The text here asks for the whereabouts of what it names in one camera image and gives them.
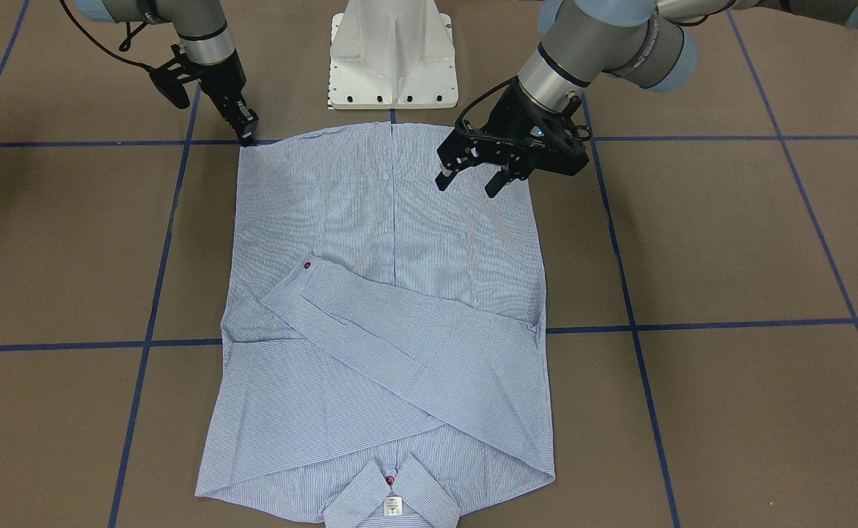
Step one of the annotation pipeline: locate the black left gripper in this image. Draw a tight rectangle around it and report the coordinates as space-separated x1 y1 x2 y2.
435 77 569 198

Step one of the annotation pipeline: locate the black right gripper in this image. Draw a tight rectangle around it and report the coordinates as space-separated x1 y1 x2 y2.
198 50 259 147

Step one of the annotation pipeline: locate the blue striped button shirt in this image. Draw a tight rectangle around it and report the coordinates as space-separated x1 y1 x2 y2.
194 122 556 527

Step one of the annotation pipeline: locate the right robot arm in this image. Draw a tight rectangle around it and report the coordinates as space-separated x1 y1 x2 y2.
59 1 259 147

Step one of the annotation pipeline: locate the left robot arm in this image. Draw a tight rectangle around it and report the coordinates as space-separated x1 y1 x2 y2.
435 1 858 197

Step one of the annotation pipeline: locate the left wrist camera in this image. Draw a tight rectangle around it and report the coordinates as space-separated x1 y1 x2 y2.
527 110 591 176

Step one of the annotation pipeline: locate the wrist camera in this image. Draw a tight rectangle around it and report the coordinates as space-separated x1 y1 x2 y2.
527 110 591 176
148 44 199 109

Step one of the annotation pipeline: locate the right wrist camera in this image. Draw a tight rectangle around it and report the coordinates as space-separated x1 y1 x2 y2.
148 44 199 109

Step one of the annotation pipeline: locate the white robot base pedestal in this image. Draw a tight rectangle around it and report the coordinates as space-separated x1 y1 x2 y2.
328 1 459 111

